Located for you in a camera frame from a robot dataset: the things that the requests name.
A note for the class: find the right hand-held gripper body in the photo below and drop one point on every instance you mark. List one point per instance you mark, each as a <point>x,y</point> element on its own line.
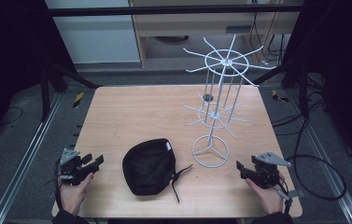
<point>265,174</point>

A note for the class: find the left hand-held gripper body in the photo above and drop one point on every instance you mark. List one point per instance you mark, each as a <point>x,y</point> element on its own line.
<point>71,169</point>

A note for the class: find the person's right hand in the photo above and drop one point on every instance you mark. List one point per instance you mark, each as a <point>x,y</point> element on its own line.
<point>271,199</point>

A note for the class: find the person's left hand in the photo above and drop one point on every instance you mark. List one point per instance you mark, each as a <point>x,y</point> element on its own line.
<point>71,196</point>

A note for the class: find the black fabric cap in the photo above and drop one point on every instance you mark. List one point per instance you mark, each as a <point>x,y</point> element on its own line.
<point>148,168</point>

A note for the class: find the yellow black striped tape marker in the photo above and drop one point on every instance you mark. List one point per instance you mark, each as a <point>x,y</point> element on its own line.
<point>278,96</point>
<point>77,99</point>

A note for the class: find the small black round disc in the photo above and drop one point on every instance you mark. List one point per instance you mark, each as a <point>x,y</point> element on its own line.
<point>208,97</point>

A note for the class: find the black metal stand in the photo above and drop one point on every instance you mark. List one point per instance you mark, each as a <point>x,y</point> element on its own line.
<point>303,90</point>
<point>44,93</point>

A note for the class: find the white cabinet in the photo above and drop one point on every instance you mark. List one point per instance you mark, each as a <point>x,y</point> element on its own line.
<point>95,37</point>

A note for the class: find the light wooden desk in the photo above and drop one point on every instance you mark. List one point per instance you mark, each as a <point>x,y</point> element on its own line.
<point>195,25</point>

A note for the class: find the aluminium floor rail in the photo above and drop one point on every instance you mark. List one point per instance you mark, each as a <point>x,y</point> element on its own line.
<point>24,158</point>
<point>329,168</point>

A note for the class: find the black horizontal frame bar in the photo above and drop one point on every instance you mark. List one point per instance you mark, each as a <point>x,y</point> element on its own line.
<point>164,10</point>

